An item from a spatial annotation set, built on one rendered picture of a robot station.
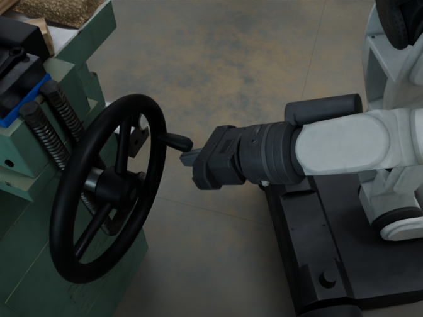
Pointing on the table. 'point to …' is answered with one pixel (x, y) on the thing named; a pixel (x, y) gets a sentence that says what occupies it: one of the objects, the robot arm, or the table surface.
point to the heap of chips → (60, 10)
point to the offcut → (43, 33)
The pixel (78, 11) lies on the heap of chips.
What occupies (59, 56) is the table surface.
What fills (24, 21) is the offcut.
